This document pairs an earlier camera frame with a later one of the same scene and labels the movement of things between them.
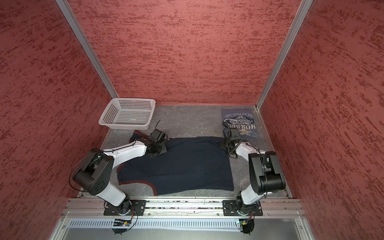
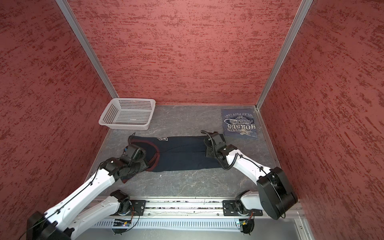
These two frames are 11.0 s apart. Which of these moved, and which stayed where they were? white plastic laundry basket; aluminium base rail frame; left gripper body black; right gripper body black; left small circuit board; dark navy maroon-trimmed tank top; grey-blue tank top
Moved: dark navy maroon-trimmed tank top; left gripper body black; right gripper body black
Stayed: white plastic laundry basket; left small circuit board; aluminium base rail frame; grey-blue tank top
